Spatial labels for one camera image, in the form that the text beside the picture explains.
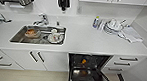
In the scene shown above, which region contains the small orange plastic bowl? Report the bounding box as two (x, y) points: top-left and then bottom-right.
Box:
(80, 58), (88, 65)

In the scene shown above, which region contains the stainless steel dishwasher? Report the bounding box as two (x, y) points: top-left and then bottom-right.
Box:
(65, 51), (124, 81)

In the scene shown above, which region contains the white bottle in sink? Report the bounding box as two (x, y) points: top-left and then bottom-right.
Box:
(46, 28), (65, 45)

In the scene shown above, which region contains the small sink sprayer nozzle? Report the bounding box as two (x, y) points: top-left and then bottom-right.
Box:
(54, 18), (61, 28)

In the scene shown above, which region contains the blue dish soap bottle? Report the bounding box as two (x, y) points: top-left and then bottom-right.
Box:
(91, 15), (101, 30)

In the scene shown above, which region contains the white sink base cabinet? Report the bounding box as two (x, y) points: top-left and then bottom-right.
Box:
(0, 47), (71, 74)

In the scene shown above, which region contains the small clear jar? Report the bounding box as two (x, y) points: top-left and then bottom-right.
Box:
(97, 19), (106, 32)

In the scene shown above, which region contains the chrome sink faucet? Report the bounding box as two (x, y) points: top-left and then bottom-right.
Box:
(33, 13), (50, 27)

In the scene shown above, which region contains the black soap dispenser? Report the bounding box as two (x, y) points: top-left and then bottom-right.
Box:
(54, 0), (72, 13)

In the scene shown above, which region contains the stainless steel sink basin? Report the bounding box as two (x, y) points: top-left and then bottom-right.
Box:
(8, 22), (67, 48)

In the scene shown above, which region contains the white drawer cabinet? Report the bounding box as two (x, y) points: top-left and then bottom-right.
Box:
(101, 52), (147, 79)
(0, 48), (27, 73)

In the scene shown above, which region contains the dark metal utensil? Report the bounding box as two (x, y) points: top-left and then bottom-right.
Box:
(0, 15), (13, 24)

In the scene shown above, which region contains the white wall outlet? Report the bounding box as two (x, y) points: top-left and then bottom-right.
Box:
(75, 6), (83, 15)

